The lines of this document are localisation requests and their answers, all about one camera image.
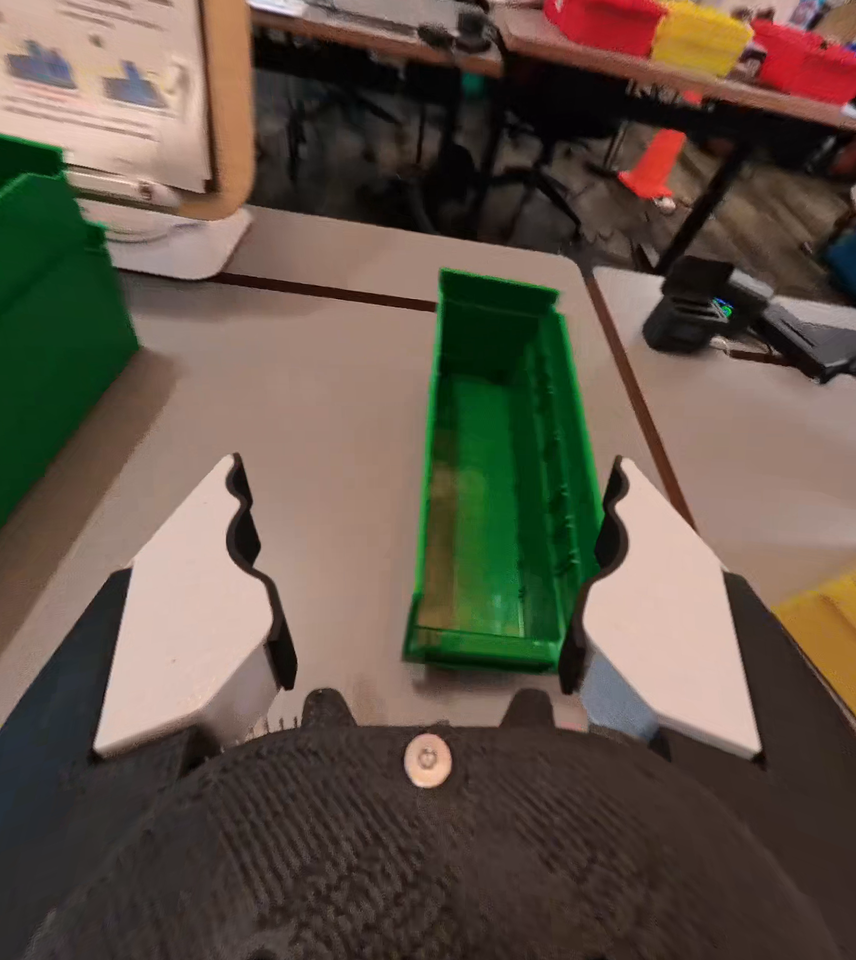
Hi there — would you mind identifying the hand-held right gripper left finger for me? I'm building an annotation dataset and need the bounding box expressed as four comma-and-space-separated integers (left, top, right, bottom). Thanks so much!
92, 453, 299, 759

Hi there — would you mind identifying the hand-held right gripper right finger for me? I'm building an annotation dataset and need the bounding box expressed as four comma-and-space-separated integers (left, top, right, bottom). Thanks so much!
559, 456, 764, 762

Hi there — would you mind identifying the grey side table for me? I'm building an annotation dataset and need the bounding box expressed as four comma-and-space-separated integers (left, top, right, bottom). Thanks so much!
593, 266, 856, 609

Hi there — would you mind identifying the black charging dock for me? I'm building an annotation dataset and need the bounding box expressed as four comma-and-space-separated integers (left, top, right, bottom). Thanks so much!
641, 255, 774, 355

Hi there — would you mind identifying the black flat device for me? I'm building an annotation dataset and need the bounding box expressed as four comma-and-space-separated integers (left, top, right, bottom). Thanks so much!
760, 300, 856, 384

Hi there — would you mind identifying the white stand base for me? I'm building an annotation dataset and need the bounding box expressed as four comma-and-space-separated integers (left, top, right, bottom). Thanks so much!
86, 202, 252, 280

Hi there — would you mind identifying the white stand ledge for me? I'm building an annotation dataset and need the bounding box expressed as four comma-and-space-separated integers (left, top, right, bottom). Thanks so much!
64, 168, 181, 210

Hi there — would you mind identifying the orange floor cone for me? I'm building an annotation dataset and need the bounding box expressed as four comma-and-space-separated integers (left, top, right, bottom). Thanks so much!
617, 129, 689, 201

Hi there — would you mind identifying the instruction sheet on wooden stand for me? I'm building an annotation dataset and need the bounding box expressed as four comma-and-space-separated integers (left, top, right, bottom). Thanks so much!
0, 0, 256, 222

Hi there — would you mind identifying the wooden top work table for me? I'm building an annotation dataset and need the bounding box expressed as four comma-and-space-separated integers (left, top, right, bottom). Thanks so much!
499, 7, 856, 273

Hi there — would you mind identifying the red plastic basket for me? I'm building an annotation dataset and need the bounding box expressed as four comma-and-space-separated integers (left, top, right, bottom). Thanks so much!
544, 0, 669, 59
752, 18, 856, 106

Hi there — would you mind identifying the printed instruction sheet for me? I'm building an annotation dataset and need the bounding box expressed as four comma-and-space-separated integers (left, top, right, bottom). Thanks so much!
0, 0, 213, 192

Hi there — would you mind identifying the yellow box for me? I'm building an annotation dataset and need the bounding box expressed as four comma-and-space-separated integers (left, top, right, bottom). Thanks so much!
651, 0, 756, 78

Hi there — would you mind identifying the wood-edged work table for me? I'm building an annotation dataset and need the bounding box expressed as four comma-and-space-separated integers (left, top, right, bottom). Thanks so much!
248, 0, 505, 226

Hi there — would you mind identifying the black desktop device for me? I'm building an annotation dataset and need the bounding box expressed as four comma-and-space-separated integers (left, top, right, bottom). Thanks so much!
419, 9, 502, 55

